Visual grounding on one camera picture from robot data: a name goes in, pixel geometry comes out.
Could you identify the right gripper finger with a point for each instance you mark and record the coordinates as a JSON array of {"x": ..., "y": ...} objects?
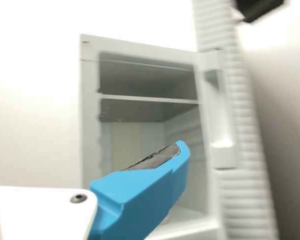
[{"x": 140, "y": 197}]

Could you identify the white incubator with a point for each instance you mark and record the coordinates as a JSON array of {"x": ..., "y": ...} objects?
[{"x": 90, "y": 100}]

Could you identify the incubator door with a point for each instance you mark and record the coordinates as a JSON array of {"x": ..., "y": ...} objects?
[{"x": 237, "y": 112}]

